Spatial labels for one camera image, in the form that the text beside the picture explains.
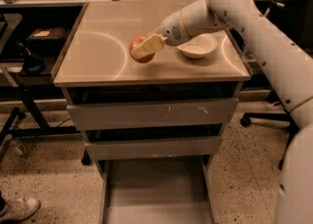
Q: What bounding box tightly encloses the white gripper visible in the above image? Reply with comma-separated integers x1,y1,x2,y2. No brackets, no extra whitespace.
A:
132,11,191,58

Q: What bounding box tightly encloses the red apple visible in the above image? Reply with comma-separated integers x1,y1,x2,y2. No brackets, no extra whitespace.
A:
128,36,155,64

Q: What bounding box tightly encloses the white paper bowl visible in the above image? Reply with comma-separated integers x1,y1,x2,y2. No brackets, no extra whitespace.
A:
177,33,218,60

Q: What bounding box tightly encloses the black box on shelf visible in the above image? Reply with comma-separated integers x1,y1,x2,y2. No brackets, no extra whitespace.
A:
26,27,68,56

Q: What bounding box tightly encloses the black office chair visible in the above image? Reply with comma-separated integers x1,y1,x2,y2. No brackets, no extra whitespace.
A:
240,0,313,169

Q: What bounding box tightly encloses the grey drawer cabinet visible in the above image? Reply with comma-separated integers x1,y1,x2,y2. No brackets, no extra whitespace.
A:
52,0,252,224

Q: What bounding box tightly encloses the grey open bottom drawer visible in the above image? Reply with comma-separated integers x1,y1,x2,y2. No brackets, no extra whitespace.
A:
99,157,218,224

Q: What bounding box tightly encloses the white sneaker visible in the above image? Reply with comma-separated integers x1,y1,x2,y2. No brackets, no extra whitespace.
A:
0,198,41,223

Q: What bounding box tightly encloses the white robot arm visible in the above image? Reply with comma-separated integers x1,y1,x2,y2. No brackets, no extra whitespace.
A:
130,0,313,224

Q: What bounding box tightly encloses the black desk frame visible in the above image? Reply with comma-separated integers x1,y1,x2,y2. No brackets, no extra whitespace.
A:
0,61,81,141

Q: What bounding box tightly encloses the grey top drawer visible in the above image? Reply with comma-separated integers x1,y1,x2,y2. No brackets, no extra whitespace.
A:
67,98,239,130

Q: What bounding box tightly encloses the grey middle drawer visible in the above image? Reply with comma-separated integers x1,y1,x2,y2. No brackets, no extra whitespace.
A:
85,136,222,160

